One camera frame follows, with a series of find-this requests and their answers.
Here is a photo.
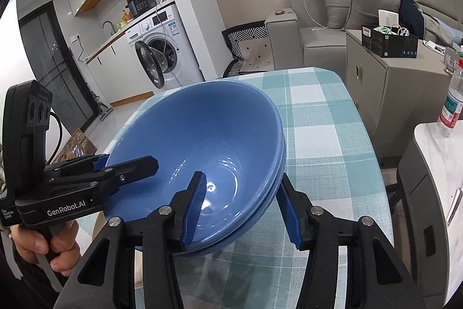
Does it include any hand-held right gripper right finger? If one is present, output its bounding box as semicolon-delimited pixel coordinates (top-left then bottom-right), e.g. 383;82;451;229
277;173;424;309

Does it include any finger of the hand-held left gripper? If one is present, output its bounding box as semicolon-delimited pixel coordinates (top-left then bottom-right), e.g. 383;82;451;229
45;156;160;194
43;154;109;180

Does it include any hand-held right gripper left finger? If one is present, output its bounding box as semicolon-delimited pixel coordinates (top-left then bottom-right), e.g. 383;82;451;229
54;171;207;309

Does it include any blue ceramic bowl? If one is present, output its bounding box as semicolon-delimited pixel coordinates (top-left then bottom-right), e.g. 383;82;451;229
109;103;287;258
103;80;283;253

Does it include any person's left hand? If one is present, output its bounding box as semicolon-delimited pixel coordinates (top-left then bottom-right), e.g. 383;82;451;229
11;220;82;273

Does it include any brown patterned box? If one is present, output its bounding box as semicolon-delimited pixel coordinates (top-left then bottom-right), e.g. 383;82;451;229
58;128;98;165

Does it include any teal white checked tablecloth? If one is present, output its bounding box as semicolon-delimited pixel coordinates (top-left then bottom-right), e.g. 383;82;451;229
74;67;395;309

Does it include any white counter cabinet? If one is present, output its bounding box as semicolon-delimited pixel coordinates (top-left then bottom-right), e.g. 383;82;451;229
87;30;153;105

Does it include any dark glass door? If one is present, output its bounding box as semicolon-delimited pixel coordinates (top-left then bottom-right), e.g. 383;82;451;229
18;1;98;134

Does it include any white washing machine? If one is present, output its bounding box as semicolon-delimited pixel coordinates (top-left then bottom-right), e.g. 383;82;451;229
125;3;205;92

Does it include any white marble table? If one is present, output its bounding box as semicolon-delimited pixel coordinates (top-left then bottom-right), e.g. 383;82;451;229
396;121;463;299

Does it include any grey side cabinet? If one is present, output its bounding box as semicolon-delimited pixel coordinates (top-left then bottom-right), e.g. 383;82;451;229
345;28;460;159

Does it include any black electric pressure cooker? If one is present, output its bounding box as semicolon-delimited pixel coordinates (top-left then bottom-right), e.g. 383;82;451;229
126;0;160;19

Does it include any grey fabric sofa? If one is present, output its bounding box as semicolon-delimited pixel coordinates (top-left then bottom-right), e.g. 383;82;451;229
265;0;463;72

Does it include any clear plastic water bottle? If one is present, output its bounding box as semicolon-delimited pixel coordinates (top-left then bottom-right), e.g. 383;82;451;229
436;58;463;138

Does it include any black cardboard box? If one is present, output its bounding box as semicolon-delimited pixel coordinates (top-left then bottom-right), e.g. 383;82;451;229
361;25;419;58

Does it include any grey sofa cushion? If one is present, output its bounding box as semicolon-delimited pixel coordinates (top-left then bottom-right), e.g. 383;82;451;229
316;0;357;29
342;0;402;32

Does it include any white box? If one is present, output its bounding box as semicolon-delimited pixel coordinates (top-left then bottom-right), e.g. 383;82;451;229
378;9;399;29

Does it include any grey labelled box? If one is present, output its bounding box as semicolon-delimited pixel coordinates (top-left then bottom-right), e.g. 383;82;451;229
443;46;463;72

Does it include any dark navy garment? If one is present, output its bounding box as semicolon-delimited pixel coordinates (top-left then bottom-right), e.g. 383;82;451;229
400;0;425;38

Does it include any grey garment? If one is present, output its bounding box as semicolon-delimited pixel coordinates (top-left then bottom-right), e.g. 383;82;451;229
421;12;454;47

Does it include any black cable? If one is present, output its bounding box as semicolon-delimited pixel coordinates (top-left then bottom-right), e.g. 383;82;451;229
47;111;64;165

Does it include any white handled knife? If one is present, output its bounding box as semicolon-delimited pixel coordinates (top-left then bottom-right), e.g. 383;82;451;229
447;188;462;226

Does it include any white charging cable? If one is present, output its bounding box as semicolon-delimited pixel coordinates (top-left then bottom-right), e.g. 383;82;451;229
302;0;328;31

